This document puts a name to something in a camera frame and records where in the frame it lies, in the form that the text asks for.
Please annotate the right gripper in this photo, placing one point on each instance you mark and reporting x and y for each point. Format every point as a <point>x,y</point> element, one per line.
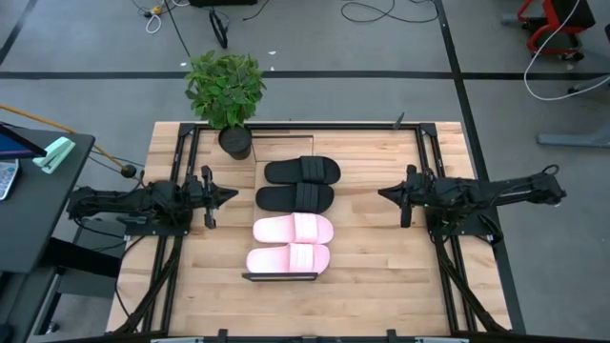
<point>417,193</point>

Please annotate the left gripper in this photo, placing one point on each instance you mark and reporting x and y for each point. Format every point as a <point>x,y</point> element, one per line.
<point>202,195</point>

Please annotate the black rubber slide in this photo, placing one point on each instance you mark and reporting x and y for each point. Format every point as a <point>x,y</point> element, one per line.
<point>286,171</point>
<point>281,199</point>

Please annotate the pink rubber slide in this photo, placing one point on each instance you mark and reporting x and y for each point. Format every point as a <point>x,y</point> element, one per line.
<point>281,229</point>
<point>271,259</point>

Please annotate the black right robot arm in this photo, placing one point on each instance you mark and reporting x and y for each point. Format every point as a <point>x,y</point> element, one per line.
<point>500,188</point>

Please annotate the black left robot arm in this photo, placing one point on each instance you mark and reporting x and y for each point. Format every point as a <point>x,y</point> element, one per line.
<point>119,200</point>

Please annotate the small black antenna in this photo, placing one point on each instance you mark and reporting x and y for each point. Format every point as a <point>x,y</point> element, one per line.
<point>399,121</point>

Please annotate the potted green plant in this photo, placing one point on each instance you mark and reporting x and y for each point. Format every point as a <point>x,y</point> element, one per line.
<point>225,90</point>

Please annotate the black desk support beam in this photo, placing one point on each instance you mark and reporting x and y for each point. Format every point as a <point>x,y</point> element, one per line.
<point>81,257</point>

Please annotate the mint green stapler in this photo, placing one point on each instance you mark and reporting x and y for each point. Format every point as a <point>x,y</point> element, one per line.
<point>54,153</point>

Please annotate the black side desk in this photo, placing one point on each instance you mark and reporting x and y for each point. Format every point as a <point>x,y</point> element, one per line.
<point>38,214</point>

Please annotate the grey desk foot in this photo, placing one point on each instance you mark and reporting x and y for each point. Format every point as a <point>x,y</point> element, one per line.
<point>593,85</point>
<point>572,139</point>

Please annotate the yellow plug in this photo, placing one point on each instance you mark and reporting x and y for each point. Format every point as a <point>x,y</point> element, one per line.
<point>156,9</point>

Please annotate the yellow rod with black knob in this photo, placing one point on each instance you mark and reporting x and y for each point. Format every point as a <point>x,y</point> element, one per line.
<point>28,115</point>

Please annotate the dark tablet screen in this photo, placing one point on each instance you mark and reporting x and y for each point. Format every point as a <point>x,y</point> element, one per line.
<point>14,145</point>

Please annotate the grey calculator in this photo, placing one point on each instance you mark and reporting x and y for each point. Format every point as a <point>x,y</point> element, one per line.
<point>7,178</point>

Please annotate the wooden shelf with black frame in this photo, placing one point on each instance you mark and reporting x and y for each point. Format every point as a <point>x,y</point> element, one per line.
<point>281,150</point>

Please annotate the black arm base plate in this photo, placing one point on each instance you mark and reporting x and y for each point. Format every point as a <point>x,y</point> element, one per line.
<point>157,228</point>
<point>472,226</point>

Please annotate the black aluminium table frame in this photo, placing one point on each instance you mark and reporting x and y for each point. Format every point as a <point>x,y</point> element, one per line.
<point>333,127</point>

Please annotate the red frame stool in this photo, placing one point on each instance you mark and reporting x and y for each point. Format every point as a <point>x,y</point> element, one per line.
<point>572,12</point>

